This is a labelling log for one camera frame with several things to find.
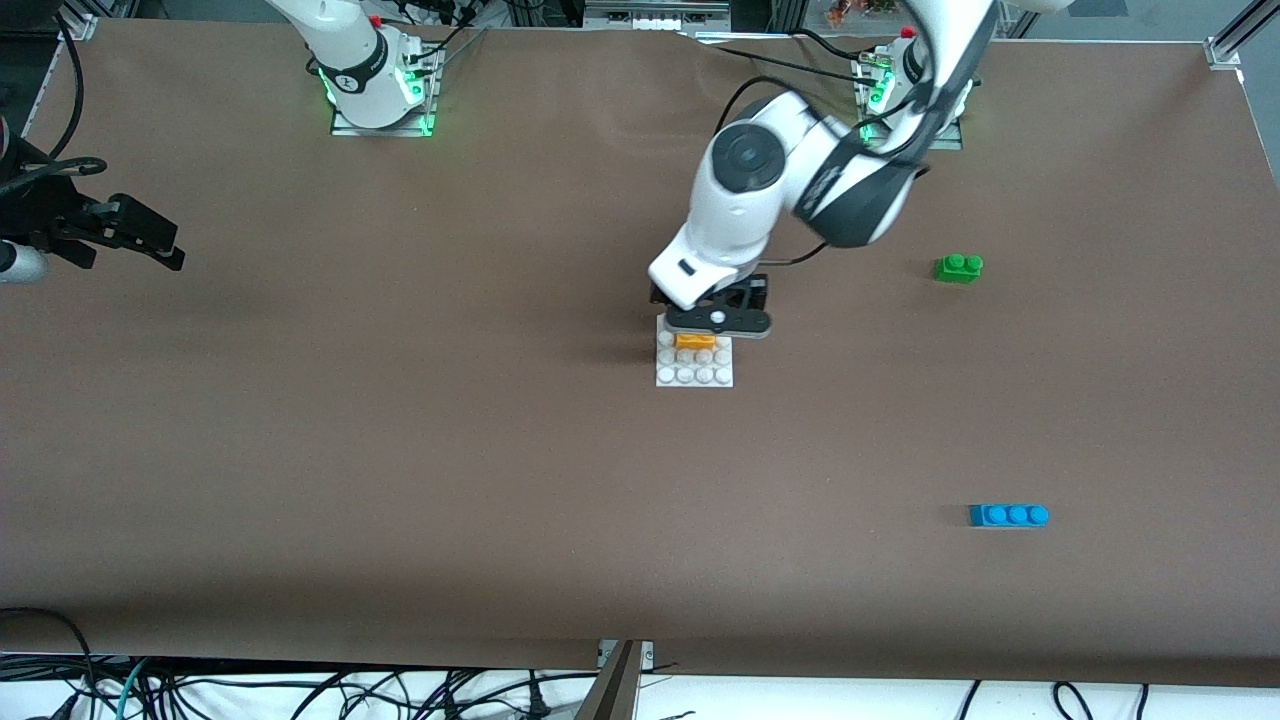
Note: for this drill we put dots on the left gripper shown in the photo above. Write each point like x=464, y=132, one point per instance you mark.
x=752, y=292

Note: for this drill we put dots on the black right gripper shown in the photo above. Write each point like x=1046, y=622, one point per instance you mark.
x=42, y=217

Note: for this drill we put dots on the yellow two-stud block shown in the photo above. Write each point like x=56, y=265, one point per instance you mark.
x=695, y=341

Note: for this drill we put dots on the white studded base plate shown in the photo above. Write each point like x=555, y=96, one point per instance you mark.
x=695, y=375

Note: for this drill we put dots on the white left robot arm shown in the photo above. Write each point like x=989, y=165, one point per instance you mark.
x=760, y=190

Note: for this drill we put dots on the green two-stud block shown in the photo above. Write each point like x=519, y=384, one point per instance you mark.
x=955, y=270

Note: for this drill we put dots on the blue three-stud block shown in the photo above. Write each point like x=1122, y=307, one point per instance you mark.
x=1005, y=516

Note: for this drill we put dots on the brown table cover sheet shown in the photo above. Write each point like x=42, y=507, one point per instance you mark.
x=640, y=480

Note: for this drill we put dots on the aluminium corner profile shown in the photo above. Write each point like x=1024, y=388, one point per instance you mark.
x=78, y=25
x=1235, y=40

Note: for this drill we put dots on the grey metal bar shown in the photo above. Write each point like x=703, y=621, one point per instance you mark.
x=610, y=700

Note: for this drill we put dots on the aluminium frame rail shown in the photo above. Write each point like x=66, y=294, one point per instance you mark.
x=650, y=20

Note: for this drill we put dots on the silver table edge bracket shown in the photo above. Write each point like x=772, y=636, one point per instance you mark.
x=605, y=652

